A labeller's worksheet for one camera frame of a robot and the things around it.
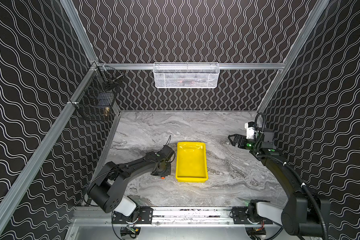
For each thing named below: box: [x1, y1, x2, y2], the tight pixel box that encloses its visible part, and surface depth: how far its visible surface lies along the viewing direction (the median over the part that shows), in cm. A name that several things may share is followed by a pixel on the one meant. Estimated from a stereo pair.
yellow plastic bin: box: [175, 141, 209, 183], surface depth 92 cm
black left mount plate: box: [111, 206, 154, 224], surface depth 75 cm
